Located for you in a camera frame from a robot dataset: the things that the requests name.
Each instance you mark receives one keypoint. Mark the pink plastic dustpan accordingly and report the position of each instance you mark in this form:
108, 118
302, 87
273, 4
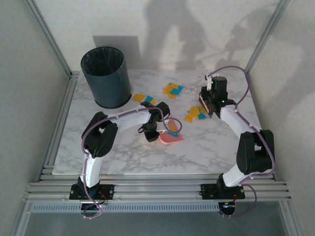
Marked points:
169, 140

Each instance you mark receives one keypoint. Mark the yellow paper scrap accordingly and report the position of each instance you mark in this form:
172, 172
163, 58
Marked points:
139, 97
152, 101
194, 110
171, 96
172, 126
174, 85
166, 90
189, 118

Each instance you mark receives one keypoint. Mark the large blue paper scrap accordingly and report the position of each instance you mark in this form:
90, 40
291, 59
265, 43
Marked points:
173, 134

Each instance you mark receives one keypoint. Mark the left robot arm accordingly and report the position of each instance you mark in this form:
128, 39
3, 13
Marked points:
130, 119

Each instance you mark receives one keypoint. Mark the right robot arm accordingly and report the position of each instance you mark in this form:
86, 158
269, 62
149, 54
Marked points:
233, 123

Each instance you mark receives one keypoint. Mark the dark blue trash bin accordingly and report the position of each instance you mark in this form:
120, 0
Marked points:
110, 86

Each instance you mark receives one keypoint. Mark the black plastic bin liner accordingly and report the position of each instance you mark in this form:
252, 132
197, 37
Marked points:
98, 64

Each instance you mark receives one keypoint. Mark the wide aluminium frame rail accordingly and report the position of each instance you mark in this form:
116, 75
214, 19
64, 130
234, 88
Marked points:
157, 191

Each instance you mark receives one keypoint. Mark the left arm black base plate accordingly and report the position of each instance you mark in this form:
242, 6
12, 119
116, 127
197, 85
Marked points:
108, 190

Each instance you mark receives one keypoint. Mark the aluminium frame post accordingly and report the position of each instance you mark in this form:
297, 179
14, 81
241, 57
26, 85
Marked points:
268, 32
46, 32
21, 221
291, 221

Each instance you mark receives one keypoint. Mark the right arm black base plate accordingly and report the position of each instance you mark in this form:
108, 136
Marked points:
208, 191

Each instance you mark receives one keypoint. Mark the narrow aluminium frame rail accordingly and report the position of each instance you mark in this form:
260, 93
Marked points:
62, 115

